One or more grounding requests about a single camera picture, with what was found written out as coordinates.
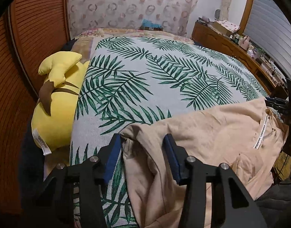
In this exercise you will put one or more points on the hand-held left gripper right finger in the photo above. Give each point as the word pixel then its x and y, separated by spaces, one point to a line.
pixel 174 161

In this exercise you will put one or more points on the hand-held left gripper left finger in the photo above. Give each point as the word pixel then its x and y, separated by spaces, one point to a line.
pixel 112 159

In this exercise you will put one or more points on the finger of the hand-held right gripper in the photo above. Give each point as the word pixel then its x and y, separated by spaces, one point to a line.
pixel 276 102

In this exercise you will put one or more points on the peach printed t-shirt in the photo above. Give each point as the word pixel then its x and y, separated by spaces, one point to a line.
pixel 207 135

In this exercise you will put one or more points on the pink tissue packet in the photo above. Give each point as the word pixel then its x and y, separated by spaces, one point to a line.
pixel 252 53

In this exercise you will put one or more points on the pink thermos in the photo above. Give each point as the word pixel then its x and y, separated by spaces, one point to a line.
pixel 245 42

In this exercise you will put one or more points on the yellow plush toy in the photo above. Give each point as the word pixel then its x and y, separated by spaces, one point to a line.
pixel 55 114

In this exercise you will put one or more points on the grey window blind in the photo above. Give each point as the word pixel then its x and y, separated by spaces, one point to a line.
pixel 271 28

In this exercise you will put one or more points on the wooden cabinet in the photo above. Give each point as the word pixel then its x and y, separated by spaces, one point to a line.
pixel 219 40

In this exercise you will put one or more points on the green leaf print blanket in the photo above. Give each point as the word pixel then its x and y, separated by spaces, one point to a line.
pixel 159 76

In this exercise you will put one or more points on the dotted white cloth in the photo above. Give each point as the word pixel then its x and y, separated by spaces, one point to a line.
pixel 228 25

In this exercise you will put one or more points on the small white fan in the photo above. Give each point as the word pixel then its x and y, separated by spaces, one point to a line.
pixel 217 14

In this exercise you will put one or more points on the cream window curtain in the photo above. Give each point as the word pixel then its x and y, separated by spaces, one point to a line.
pixel 227 4

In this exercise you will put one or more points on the floral blanket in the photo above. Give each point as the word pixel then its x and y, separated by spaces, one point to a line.
pixel 83 42

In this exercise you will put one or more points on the small cardboard box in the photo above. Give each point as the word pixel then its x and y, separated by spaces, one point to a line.
pixel 152 29

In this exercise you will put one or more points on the wooden louvered wardrobe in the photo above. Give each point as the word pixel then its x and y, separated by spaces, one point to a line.
pixel 36 28

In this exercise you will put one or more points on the wooden window frame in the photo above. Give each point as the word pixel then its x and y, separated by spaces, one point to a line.
pixel 247 11

